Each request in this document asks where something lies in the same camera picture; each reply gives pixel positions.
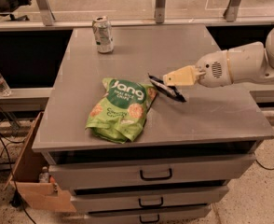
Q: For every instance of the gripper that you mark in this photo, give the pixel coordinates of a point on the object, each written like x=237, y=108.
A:
x=212, y=69

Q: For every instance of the dark blue rxbar wrapper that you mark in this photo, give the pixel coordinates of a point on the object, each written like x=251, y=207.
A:
x=169, y=91

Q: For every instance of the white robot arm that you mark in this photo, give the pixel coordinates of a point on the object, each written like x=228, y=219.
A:
x=252, y=63

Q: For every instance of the green rice chip bag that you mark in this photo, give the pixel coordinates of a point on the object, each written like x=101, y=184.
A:
x=120, y=115

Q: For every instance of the crushed silver soda can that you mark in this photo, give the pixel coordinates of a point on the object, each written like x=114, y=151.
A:
x=102, y=30

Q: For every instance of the top grey drawer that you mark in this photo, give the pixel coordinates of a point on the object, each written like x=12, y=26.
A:
x=114, y=174

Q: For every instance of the grey drawer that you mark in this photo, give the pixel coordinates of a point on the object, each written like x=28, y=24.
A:
x=148, y=216
x=114, y=174
x=154, y=198

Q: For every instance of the middle grey drawer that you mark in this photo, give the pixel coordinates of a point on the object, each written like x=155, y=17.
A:
x=154, y=198

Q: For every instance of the bottom grey drawer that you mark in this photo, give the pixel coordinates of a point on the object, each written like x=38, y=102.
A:
x=148, y=216

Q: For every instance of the brown cardboard box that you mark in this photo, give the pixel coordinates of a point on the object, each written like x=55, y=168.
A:
x=27, y=168

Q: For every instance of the grey metal window rail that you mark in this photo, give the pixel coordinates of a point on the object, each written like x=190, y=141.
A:
x=79, y=13

